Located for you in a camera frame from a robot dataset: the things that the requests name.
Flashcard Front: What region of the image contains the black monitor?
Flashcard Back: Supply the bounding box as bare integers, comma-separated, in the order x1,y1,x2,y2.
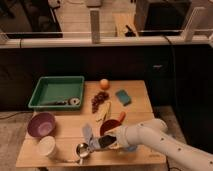
135,0,191,36

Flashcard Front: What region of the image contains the orange fruit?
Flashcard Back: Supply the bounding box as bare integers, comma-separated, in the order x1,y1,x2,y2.
100,79,110,90

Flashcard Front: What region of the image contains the red bowl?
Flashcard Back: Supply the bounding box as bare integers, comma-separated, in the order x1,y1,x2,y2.
100,119,121,136

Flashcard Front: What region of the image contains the purple bowl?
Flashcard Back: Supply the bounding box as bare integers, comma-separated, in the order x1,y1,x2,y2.
27,112,56,138

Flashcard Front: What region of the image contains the blue cup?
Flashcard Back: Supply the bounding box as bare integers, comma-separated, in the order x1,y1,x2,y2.
124,145,137,152

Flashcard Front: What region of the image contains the yellow banana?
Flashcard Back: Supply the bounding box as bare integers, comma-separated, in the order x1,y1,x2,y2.
96,102,111,122

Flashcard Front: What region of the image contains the white vertical post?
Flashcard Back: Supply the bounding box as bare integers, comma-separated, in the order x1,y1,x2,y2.
90,8,100,44

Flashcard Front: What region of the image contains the green plastic tray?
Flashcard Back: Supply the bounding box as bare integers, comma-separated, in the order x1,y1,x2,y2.
28,76,84,111

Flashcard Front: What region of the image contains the white cup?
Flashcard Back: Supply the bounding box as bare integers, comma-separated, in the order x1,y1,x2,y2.
37,136,57,158

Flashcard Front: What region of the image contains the orange carrot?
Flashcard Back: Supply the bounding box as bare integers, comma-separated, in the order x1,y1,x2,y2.
118,111,126,122

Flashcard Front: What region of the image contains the tape roll in tray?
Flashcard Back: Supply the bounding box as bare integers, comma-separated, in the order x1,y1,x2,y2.
68,97,80,106

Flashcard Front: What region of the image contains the blue grey cloth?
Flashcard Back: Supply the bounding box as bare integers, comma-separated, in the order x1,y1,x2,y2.
82,124,100,151

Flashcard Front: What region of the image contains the dark tool in tray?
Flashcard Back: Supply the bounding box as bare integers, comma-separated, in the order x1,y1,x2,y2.
43,101,68,106

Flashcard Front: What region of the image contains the white angled post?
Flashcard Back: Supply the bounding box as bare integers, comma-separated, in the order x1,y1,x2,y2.
182,7,205,42

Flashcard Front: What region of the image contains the bunch of dark grapes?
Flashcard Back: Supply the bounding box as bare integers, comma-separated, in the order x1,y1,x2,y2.
91,91,109,113

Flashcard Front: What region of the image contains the teal sponge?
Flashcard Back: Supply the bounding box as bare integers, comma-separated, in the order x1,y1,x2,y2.
115,89,131,106

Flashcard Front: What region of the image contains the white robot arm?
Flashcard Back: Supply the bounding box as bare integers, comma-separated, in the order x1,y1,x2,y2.
100,118,213,171

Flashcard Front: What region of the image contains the metal measuring scoop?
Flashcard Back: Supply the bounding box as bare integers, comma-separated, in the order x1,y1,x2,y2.
69,143,90,165

